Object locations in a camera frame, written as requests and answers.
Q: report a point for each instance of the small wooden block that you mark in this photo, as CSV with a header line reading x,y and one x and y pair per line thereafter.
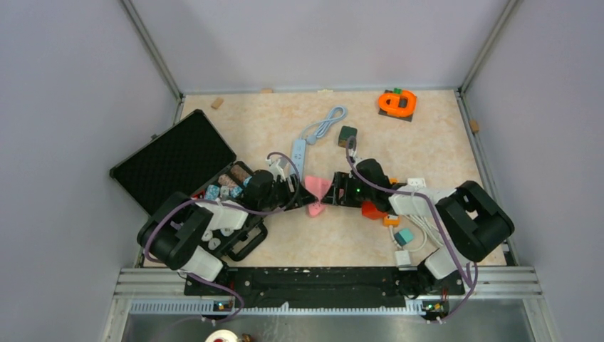
x,y
217,103

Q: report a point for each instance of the wooden block at right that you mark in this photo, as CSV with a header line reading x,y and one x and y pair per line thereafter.
x,y
474,126

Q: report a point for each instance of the red cube socket adapter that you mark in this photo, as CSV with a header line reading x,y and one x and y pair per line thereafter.
x,y
370,211

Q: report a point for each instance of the poker chip stack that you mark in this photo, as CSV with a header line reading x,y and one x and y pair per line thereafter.
x,y
212,192

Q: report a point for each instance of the teal cube adapter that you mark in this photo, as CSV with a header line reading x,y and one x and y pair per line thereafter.
x,y
403,237

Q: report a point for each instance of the white plug adapter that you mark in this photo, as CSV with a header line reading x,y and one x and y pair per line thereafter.
x,y
402,258

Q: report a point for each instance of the light blue power strip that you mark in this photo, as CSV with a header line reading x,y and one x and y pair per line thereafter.
x,y
298,154

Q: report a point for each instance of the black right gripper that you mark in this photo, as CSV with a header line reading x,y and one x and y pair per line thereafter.
x,y
342,180

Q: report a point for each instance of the dark square base plate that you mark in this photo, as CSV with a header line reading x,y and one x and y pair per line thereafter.
x,y
401,115

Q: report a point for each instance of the black poker chip case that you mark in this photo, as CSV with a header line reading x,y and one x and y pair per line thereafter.
x,y
191,158

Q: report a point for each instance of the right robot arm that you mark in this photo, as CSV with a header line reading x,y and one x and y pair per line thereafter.
x,y
467,223

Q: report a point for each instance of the pink triangular power strip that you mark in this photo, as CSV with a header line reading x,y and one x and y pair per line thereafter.
x,y
318,187

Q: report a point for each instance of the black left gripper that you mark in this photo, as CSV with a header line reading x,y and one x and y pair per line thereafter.
x,y
284,184

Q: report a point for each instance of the dark green cube adapter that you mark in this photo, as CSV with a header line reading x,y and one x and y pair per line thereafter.
x,y
345,133

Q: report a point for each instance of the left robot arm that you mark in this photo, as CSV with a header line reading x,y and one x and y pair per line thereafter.
x,y
192,235

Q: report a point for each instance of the orange power strip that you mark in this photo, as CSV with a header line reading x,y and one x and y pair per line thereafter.
x,y
391,220

